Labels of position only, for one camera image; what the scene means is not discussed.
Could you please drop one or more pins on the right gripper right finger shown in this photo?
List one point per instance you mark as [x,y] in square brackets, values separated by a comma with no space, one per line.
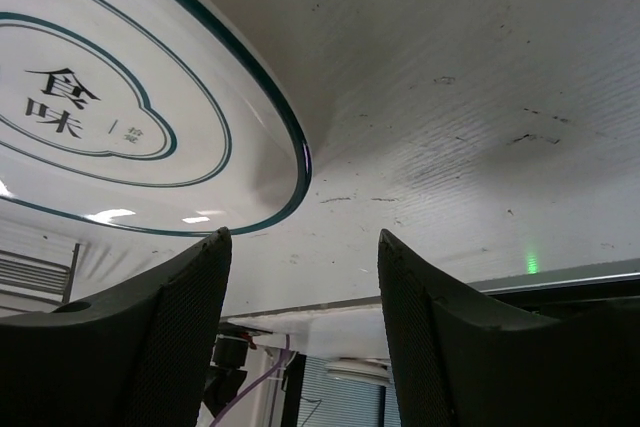
[462,358]

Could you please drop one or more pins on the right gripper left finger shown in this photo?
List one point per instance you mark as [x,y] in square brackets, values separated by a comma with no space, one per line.
[135,354]

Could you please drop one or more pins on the white plate teal rim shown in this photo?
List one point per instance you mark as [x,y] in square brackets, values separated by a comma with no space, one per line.
[147,116]

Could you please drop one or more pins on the metal wire dish rack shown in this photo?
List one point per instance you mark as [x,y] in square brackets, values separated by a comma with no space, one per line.
[38,279]

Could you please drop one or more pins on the aluminium table frame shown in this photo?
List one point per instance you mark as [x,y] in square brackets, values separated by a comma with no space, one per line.
[587,283]

